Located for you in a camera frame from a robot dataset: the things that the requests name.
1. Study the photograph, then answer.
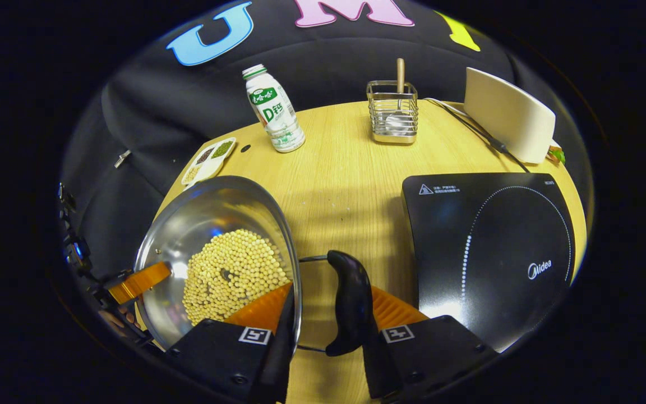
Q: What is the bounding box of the pile of soybeans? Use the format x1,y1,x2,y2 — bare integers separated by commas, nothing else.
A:
182,228,291,326

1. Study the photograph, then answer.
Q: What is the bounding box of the steel wire utensil holder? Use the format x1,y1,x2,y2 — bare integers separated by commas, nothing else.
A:
366,80,419,145

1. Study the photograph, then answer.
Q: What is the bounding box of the white divided seasoning dish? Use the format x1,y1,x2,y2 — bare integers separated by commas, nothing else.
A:
181,137,237,187

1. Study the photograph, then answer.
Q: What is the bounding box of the steel pot with black handle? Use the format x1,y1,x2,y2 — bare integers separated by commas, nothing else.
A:
133,175,374,357

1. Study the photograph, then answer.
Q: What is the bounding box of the wooden-handled spoon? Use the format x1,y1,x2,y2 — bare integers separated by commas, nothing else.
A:
385,58,413,135

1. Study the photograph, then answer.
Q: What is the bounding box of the white toaster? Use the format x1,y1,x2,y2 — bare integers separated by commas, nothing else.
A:
463,67,556,165

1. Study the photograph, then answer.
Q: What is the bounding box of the black power cable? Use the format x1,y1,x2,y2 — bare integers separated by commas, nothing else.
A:
424,98,531,173

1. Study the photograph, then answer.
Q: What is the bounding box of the black induction cooktop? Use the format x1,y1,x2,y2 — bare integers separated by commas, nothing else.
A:
401,172,576,353

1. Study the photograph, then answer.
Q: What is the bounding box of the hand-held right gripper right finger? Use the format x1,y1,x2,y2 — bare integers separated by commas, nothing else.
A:
361,285,499,403

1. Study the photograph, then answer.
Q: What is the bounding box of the white drink bottle green label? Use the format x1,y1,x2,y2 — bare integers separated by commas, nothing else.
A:
242,63,306,153

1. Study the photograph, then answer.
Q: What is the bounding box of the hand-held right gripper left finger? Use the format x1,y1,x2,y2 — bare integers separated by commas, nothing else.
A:
165,282,297,404

